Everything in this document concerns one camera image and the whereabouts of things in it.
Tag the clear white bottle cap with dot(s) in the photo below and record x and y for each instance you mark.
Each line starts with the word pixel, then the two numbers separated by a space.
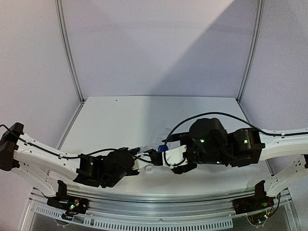
pixel 149 169

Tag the left aluminium corner post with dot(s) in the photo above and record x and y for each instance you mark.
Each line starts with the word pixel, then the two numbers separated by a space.
pixel 67 50

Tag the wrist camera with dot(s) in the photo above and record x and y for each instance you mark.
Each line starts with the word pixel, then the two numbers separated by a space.
pixel 146 160
pixel 169 158

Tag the aluminium corner post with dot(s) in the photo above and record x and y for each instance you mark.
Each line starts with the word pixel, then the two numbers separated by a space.
pixel 252 51
pixel 67 50

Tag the perforated clear acrylic plate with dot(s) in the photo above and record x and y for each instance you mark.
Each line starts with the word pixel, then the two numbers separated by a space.
pixel 40 217

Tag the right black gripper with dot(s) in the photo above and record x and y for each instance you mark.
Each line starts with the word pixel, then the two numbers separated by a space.
pixel 179 136

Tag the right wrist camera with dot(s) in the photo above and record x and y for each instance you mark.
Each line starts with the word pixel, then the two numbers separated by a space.
pixel 169 158

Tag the right aluminium corner post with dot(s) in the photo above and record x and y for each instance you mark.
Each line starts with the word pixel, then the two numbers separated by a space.
pixel 252 51

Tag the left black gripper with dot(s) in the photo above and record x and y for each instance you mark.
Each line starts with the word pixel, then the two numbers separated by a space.
pixel 134 151

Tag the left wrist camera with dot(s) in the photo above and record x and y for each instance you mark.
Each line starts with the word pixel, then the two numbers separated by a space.
pixel 146 160

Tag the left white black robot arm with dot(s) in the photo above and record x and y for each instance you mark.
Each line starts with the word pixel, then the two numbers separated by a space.
pixel 45 167

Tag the clear ribbed plastic bottle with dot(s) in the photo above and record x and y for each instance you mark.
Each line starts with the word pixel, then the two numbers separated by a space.
pixel 162 135

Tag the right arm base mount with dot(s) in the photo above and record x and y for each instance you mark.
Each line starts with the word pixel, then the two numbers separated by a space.
pixel 258 201

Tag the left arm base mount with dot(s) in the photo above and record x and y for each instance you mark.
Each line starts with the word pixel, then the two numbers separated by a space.
pixel 71 205

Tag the blue Pepsi bottle cap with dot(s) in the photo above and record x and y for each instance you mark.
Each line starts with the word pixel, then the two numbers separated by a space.
pixel 162 148

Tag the aluminium front rail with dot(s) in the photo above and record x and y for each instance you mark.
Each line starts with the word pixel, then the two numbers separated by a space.
pixel 114 205

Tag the Pepsi bottle blue label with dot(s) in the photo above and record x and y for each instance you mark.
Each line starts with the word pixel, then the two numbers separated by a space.
pixel 149 149

